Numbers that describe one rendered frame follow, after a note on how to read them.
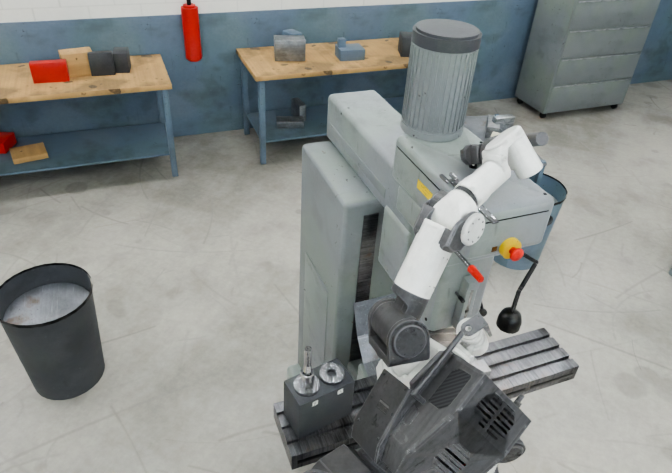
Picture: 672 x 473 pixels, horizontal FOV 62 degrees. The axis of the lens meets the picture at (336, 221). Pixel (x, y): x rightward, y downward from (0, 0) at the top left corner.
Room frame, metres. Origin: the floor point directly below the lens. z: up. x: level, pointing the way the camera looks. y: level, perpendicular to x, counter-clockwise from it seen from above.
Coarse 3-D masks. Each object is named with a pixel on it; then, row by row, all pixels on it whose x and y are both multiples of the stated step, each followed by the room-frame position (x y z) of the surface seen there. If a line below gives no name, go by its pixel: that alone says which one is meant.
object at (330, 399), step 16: (320, 368) 1.32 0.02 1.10; (336, 368) 1.33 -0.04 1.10; (288, 384) 1.25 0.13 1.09; (320, 384) 1.26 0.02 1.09; (336, 384) 1.27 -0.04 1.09; (352, 384) 1.28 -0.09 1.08; (288, 400) 1.24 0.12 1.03; (304, 400) 1.19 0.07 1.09; (320, 400) 1.21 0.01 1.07; (336, 400) 1.25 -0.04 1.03; (352, 400) 1.29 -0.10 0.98; (288, 416) 1.23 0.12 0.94; (304, 416) 1.18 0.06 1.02; (320, 416) 1.22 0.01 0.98; (336, 416) 1.25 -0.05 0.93; (304, 432) 1.18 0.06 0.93
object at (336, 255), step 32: (320, 160) 2.00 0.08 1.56; (320, 192) 1.91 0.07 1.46; (352, 192) 1.77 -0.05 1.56; (320, 224) 1.89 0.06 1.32; (352, 224) 1.70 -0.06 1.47; (320, 256) 1.88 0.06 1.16; (352, 256) 1.70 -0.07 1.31; (320, 288) 1.85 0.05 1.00; (352, 288) 1.71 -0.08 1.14; (384, 288) 1.77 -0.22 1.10; (320, 320) 1.83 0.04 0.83; (352, 320) 1.71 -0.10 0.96; (320, 352) 1.81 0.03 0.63; (352, 352) 1.71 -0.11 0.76
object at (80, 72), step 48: (240, 48) 5.31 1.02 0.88; (288, 48) 5.03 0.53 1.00; (336, 48) 5.26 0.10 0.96; (384, 48) 5.59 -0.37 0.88; (0, 96) 3.88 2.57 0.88; (48, 96) 3.97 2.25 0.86; (0, 144) 4.15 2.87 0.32; (48, 144) 4.36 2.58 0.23; (96, 144) 4.42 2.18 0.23; (144, 144) 4.48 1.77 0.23
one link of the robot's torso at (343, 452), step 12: (324, 456) 0.72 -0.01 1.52; (336, 456) 0.73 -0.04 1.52; (348, 456) 0.73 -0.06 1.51; (360, 456) 0.76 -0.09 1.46; (312, 468) 0.70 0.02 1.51; (324, 468) 0.69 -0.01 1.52; (336, 468) 0.70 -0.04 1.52; (348, 468) 0.70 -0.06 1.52; (360, 468) 0.71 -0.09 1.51; (372, 468) 0.73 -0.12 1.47
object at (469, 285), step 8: (464, 280) 1.33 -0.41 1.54; (472, 280) 1.33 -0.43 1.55; (464, 288) 1.32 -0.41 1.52; (472, 288) 1.31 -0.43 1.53; (464, 296) 1.31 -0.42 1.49; (472, 296) 1.32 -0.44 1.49; (456, 304) 1.34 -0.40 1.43; (464, 304) 1.31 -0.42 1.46; (472, 304) 1.32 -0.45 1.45; (456, 312) 1.33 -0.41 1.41; (464, 312) 1.31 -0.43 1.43; (456, 320) 1.32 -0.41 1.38
